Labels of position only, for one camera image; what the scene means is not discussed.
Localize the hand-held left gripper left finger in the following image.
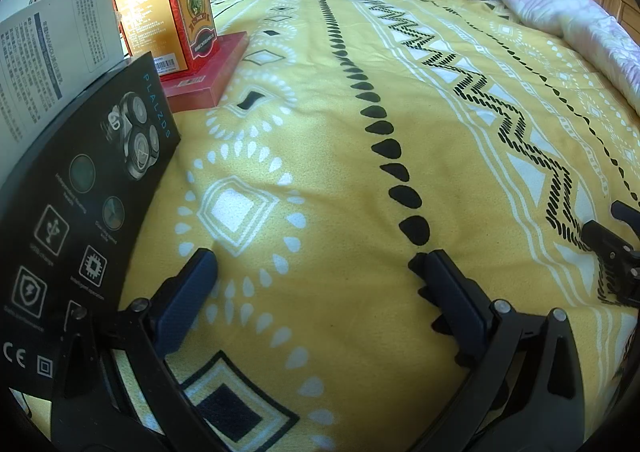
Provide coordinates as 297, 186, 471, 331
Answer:
50, 248, 221, 452

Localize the flat red box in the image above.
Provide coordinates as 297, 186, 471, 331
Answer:
160, 30, 250, 113

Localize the red and yellow carton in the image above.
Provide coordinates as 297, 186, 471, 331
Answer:
107, 0, 222, 77

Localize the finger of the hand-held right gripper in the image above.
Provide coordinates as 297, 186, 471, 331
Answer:
611, 201, 640, 227
581, 219, 640, 307

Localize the white and silver box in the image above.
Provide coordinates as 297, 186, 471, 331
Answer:
0, 0, 123, 183

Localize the black shaver box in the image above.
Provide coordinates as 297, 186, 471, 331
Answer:
0, 52, 182, 395

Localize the yellow patterned bed sheet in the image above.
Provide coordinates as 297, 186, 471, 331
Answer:
10, 0, 640, 452

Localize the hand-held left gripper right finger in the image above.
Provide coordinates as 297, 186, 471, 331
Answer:
410, 249, 586, 452

